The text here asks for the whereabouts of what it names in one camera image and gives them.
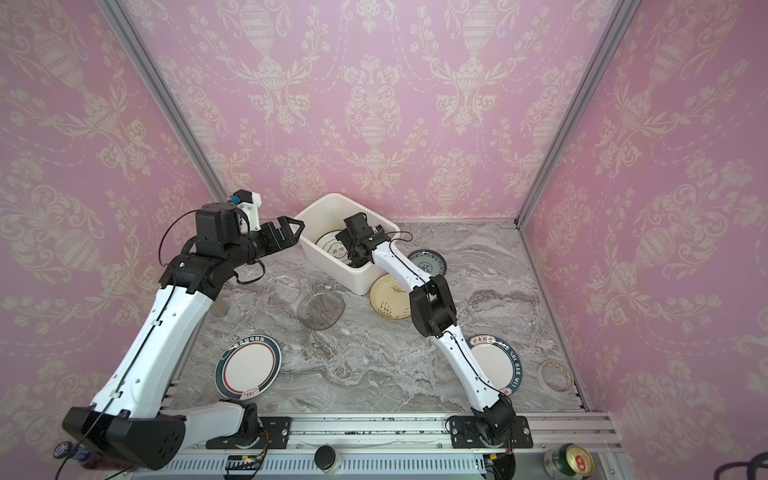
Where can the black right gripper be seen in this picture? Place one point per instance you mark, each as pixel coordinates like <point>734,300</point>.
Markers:
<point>363,246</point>

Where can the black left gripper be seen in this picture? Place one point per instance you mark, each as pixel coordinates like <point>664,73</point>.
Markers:
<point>288,238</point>

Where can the white plate green cloud emblem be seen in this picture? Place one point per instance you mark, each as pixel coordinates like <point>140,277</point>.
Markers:
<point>334,247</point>

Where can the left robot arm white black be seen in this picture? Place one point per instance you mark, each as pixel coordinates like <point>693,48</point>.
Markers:
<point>124,423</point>

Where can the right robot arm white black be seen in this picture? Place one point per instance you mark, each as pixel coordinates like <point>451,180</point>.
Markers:
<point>434,315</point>

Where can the white plastic bin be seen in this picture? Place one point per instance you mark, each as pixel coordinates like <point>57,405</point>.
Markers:
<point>322,220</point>

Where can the cream plate with plant drawing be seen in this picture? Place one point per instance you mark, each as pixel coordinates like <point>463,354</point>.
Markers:
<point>389,299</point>

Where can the blue floral small plate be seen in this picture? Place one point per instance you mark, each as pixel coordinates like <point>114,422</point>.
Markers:
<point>429,261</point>

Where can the clear glass plate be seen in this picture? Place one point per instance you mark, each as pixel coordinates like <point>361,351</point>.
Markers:
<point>320,311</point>

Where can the white plate green red rim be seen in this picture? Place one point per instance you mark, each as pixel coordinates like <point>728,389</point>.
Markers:
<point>248,367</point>

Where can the white plate green lettered rim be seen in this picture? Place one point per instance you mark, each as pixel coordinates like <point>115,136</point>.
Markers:
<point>499,360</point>

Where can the black round knob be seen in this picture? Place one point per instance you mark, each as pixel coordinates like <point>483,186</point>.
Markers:
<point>327,459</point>

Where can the green beer can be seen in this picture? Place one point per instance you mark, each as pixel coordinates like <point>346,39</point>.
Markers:
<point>569,461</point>

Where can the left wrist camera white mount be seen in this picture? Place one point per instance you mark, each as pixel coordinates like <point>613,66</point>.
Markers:
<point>248,204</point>

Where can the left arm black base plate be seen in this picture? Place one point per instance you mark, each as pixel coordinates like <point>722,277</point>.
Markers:
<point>273,433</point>

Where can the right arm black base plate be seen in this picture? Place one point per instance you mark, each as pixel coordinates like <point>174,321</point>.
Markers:
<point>465,434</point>

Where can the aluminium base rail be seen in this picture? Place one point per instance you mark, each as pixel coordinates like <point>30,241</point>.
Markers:
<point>402,446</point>

